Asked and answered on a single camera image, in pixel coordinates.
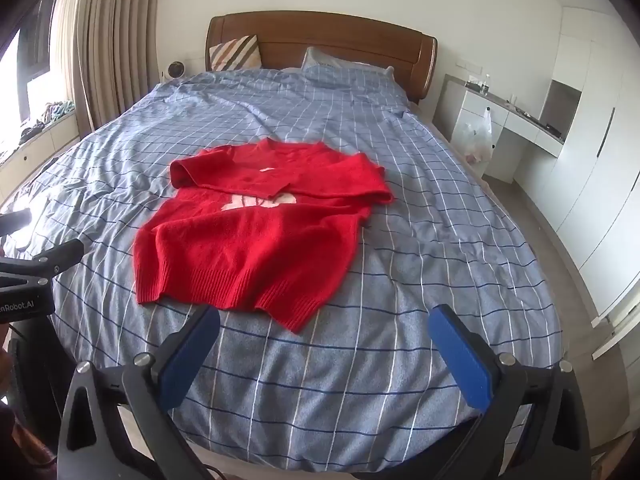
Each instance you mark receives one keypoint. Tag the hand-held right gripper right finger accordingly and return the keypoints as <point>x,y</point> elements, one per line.
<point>462,360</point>

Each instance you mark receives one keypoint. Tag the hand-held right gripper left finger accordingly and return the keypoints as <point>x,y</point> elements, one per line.
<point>192,355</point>

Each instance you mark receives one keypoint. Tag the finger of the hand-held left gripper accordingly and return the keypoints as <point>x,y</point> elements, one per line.
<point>55,255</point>
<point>12,222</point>

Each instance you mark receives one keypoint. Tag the red knit sweater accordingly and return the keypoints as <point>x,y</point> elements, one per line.
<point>240,245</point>

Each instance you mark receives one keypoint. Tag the pile of clothes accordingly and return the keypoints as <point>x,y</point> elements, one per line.
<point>47,117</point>

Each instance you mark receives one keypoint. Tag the white window bench cabinet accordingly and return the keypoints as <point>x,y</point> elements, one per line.
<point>30,157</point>

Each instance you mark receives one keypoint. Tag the blue checked duvet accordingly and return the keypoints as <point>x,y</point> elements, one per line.
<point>400,220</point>

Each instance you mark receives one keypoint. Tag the beige curtain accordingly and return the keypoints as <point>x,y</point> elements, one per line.
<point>115,40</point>

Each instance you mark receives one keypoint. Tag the small white round fan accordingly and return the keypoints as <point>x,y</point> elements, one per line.
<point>175,70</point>

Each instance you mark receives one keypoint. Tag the clear plastic bag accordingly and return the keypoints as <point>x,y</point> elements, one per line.
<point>475,137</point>

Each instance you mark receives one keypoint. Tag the white wardrobe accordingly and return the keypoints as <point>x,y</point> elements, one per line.
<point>595,170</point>

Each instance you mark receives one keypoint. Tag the white desk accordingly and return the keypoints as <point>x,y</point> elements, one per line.
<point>505,125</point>

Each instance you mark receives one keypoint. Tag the dark flat object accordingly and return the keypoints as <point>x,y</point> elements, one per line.
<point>552,129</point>

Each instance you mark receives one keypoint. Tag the striped cushion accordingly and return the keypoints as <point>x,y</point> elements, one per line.
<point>235,54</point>

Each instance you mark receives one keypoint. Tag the clear bottles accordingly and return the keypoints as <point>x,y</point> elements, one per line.
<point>477,85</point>

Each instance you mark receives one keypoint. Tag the grey-blue pillow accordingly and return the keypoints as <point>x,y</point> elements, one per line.
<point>327,59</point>

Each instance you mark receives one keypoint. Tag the wooden headboard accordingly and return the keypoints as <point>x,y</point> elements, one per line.
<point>325,35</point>

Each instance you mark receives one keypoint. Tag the white wall socket panel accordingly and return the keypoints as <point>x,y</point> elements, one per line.
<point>468,65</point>

